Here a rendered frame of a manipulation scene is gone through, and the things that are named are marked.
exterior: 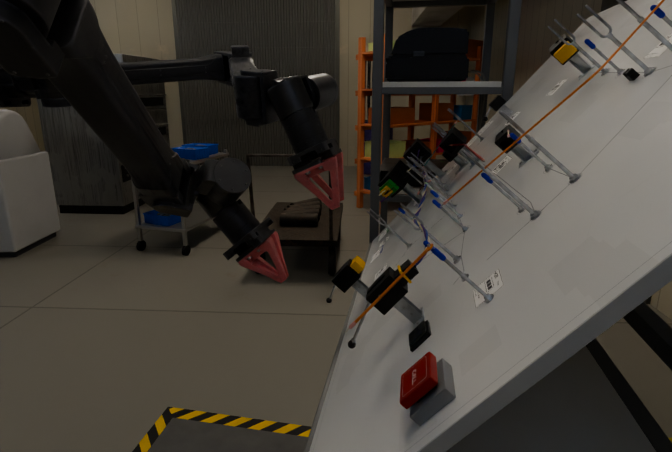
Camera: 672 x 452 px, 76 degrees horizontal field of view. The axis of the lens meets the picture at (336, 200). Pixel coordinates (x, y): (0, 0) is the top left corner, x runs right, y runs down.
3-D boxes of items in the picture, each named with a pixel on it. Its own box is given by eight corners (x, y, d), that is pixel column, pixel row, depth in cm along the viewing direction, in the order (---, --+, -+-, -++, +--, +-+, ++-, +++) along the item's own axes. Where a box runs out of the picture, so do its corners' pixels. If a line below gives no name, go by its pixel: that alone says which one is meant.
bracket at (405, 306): (413, 317, 73) (391, 297, 72) (423, 307, 72) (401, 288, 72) (414, 330, 68) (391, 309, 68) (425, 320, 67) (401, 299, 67)
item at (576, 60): (593, 55, 98) (564, 28, 98) (599, 65, 89) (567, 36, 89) (575, 70, 101) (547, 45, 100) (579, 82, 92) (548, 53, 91)
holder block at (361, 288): (348, 314, 112) (319, 289, 111) (379, 283, 108) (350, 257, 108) (345, 323, 107) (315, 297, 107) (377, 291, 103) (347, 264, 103)
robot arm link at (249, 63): (230, 91, 107) (226, 45, 103) (254, 90, 108) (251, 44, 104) (238, 133, 68) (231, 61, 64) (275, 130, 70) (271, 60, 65)
